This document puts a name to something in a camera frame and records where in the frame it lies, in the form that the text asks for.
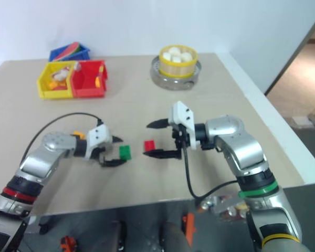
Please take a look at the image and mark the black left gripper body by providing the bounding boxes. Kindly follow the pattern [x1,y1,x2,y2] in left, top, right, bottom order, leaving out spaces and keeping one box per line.
[93,143,114,166]

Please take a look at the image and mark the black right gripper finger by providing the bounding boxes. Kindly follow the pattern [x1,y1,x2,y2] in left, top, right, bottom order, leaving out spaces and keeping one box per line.
[142,149,181,160]
[146,118,170,130]

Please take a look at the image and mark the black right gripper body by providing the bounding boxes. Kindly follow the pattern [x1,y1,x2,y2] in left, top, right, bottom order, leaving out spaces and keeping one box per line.
[170,122,191,160]

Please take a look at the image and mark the red cube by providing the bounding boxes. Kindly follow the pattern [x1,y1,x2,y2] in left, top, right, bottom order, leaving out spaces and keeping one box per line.
[143,140,157,153]

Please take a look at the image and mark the green cube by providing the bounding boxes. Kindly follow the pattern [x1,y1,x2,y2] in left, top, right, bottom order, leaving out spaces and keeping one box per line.
[119,144,132,161]

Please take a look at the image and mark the round metal tray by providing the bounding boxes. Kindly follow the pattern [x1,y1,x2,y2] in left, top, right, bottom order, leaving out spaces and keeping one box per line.
[150,54,202,91]

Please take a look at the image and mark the red plastic bin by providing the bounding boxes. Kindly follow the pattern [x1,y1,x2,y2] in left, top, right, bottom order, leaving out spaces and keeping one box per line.
[70,59,109,99]

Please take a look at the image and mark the yellow bamboo steamer basket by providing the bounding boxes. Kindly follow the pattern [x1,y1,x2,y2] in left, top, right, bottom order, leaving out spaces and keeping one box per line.
[158,44,199,78]

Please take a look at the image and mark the small orange toy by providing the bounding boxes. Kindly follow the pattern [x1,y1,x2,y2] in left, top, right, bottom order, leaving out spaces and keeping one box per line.
[94,67,104,88]

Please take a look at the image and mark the orange plastic tool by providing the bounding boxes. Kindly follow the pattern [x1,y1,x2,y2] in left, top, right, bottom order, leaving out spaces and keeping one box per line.
[182,213,197,247]

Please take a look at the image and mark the orange toy piece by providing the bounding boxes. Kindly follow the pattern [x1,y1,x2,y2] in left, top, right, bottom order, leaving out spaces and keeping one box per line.
[49,81,67,91]

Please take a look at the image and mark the white toy piece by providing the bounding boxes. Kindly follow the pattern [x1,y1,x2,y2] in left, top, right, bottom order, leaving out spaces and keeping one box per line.
[51,67,71,82]

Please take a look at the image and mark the yellow plastic bin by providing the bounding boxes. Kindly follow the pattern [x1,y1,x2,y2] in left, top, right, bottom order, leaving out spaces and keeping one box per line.
[36,61,78,101]

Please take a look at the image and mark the orange black device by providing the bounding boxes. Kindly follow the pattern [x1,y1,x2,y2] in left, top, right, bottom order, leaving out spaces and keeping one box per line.
[59,235,78,252]

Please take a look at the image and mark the blue plastic bin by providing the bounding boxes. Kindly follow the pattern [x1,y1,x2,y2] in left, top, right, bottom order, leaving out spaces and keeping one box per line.
[48,42,91,63]

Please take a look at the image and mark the red flat disc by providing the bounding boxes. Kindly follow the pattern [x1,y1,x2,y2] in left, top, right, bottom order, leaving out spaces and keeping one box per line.
[53,43,81,61]

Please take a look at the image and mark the white box on floor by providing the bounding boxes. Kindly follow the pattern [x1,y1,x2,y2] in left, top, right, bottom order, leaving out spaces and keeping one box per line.
[291,115,311,128]

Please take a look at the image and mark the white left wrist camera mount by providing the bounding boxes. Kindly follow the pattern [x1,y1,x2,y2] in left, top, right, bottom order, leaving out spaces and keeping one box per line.
[85,124,113,161]

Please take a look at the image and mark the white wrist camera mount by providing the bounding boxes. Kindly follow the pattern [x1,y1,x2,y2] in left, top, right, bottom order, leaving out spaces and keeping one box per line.
[167,101,202,151]
[85,124,113,161]

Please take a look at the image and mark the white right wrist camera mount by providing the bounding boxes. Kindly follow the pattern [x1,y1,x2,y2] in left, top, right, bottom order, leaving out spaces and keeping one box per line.
[167,101,202,151]

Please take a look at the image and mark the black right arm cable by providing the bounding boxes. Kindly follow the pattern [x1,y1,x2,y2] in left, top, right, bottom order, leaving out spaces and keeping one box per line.
[182,146,238,200]

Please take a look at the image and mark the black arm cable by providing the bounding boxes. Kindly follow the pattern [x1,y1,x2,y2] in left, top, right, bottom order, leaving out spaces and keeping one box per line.
[23,112,104,161]
[182,146,238,200]

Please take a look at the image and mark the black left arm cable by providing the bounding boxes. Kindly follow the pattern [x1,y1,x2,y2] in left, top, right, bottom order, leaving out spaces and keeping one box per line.
[23,112,104,161]

